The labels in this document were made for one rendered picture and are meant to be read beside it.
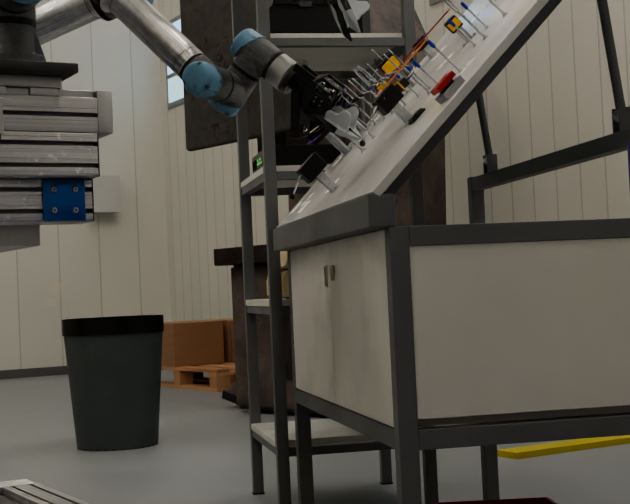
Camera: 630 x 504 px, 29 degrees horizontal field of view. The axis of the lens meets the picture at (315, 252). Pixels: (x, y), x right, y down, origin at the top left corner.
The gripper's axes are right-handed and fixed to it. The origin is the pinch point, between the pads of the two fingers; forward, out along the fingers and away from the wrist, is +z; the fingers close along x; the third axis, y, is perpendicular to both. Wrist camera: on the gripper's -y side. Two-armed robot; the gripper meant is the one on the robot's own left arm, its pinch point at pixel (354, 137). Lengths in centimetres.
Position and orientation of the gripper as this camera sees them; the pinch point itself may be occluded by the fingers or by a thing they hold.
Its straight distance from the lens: 268.4
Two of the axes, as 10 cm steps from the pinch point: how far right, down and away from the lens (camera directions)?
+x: 5.1, -3.5, 7.9
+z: 7.6, 6.1, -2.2
